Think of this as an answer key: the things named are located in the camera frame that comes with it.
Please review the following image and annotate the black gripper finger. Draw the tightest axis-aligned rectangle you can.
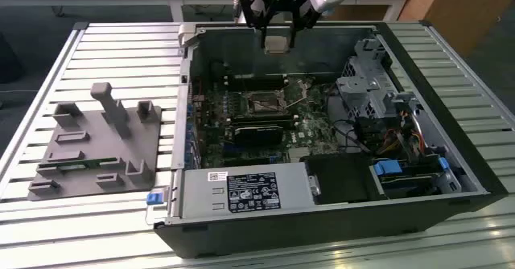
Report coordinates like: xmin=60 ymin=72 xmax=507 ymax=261
xmin=287 ymin=5 xmax=323 ymax=49
xmin=239 ymin=0 xmax=275 ymax=50

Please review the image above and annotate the silver CPU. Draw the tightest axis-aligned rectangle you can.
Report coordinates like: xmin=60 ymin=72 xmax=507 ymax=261
xmin=264 ymin=36 xmax=292 ymax=55

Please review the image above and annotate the metal socket cover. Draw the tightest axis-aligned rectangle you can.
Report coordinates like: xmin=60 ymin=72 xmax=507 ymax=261
xmin=287 ymin=78 xmax=315 ymax=110

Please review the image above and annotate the black RAM slot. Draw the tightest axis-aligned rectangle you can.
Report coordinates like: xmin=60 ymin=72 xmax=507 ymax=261
xmin=229 ymin=78 xmax=289 ymax=83
xmin=225 ymin=81 xmax=289 ymax=86
xmin=224 ymin=75 xmax=289 ymax=80
xmin=231 ymin=120 xmax=293 ymax=128
xmin=231 ymin=115 xmax=293 ymax=122

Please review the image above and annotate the CPU socket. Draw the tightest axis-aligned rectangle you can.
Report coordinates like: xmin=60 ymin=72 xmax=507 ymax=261
xmin=244 ymin=90 xmax=289 ymax=115

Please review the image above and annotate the silver disk bay cage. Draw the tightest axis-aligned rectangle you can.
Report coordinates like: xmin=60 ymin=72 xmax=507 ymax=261
xmin=336 ymin=38 xmax=417 ymax=121

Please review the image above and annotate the green motherboard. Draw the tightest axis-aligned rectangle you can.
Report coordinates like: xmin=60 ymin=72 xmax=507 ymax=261
xmin=188 ymin=75 xmax=344 ymax=168

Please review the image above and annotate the black graphics card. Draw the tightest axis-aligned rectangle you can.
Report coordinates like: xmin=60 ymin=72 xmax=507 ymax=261
xmin=232 ymin=125 xmax=285 ymax=145

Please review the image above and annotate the wooden cabinet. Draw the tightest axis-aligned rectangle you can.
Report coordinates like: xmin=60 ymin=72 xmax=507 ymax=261
xmin=424 ymin=0 xmax=515 ymax=58

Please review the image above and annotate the silver heat sink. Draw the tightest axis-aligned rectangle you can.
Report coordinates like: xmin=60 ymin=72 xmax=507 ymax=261
xmin=288 ymin=147 xmax=313 ymax=162

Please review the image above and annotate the hard disk in blue carrier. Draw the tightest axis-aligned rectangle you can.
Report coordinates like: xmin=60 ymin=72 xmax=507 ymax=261
xmin=368 ymin=157 xmax=441 ymax=198

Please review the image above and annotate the black plastic shroud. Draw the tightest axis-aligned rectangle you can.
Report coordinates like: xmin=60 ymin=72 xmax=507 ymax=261
xmin=301 ymin=154 xmax=381 ymax=206

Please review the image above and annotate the grey parts rack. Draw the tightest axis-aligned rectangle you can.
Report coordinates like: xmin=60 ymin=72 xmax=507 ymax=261
xmin=25 ymin=81 xmax=163 ymax=203

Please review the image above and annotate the silver power supply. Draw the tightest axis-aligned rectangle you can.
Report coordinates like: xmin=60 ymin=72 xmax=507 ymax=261
xmin=176 ymin=162 xmax=319 ymax=219

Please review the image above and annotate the green RAM stick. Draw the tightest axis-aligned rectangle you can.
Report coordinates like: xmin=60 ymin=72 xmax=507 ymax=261
xmin=56 ymin=159 xmax=120 ymax=172

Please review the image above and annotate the blue case latch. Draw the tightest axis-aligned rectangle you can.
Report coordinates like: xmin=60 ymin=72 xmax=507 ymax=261
xmin=147 ymin=192 xmax=167 ymax=206

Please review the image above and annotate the black open PC case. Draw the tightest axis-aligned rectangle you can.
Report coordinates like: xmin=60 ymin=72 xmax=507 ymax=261
xmin=152 ymin=21 xmax=508 ymax=259

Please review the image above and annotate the orange yellow wire bundle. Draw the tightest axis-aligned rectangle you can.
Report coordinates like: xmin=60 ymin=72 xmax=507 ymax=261
xmin=377 ymin=128 xmax=428 ymax=156

